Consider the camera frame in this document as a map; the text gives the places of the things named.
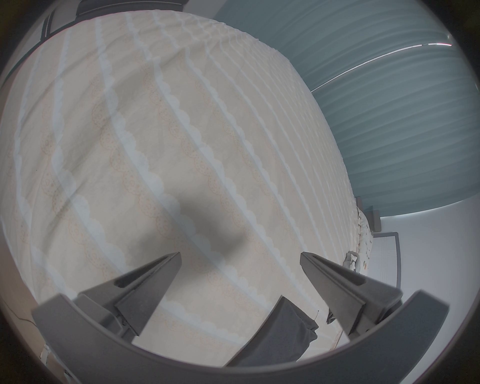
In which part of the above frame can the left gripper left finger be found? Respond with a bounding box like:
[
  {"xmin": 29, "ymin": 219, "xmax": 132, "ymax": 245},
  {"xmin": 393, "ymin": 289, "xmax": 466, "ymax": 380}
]
[{"xmin": 76, "ymin": 251, "xmax": 183, "ymax": 337}]

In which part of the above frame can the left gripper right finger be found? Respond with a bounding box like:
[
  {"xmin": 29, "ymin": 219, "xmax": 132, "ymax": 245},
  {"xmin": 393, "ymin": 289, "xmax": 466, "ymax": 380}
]
[{"xmin": 299, "ymin": 251, "xmax": 403, "ymax": 337}]

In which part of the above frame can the black T-shirt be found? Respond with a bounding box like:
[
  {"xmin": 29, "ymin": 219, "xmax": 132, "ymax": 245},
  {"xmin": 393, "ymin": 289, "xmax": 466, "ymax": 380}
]
[{"xmin": 225, "ymin": 295, "xmax": 338, "ymax": 368}]

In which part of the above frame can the pile of clothes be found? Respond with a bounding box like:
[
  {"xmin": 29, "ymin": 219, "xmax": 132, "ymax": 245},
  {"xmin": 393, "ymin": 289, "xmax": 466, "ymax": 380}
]
[{"xmin": 343, "ymin": 249, "xmax": 363, "ymax": 275}]

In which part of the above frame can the bed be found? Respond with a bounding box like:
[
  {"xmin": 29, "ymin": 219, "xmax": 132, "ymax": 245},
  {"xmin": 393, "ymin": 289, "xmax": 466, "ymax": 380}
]
[{"xmin": 0, "ymin": 10, "xmax": 405, "ymax": 361}]

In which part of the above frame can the white printed pillow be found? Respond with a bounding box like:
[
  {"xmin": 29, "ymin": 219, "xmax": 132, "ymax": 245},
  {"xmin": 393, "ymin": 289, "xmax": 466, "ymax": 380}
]
[{"xmin": 356, "ymin": 207, "xmax": 374, "ymax": 271}]

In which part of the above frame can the grey bedside table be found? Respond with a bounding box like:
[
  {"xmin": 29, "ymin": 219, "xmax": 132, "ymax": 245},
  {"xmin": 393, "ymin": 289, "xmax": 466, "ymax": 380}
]
[{"xmin": 354, "ymin": 196, "xmax": 382, "ymax": 232}]

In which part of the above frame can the blue-green curtain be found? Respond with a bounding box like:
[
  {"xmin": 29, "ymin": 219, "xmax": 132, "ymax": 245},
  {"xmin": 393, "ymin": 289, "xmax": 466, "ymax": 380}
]
[
  {"xmin": 213, "ymin": 0, "xmax": 452, "ymax": 91},
  {"xmin": 310, "ymin": 42, "xmax": 480, "ymax": 218}
]

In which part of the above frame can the black chest of drawers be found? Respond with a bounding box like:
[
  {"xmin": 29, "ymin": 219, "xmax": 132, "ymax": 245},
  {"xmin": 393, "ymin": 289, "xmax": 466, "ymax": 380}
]
[{"xmin": 40, "ymin": 0, "xmax": 189, "ymax": 39}]

